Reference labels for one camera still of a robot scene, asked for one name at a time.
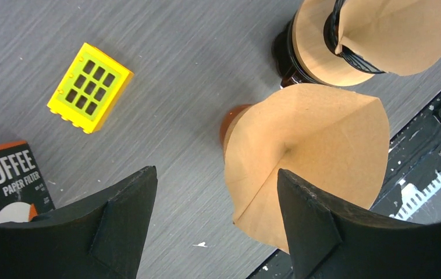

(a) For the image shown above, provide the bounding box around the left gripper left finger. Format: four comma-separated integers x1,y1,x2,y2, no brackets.
31,165,158,279

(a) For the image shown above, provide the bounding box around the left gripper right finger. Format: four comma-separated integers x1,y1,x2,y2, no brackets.
276,169,394,279

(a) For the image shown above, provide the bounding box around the coffee filter box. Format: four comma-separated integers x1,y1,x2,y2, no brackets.
0,141,55,224

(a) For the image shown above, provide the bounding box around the amber glass carafe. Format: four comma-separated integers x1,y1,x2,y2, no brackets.
219,104,252,147

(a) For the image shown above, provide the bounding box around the brown glass dripper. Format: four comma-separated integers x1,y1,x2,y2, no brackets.
271,18,318,88

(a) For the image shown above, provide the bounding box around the blue dripper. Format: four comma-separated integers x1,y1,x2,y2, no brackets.
323,0,385,74

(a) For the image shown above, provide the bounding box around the wooden ring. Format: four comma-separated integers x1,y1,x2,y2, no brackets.
292,0,378,87

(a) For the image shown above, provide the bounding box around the yellow green window block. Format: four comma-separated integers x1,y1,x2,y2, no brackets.
47,42,134,134

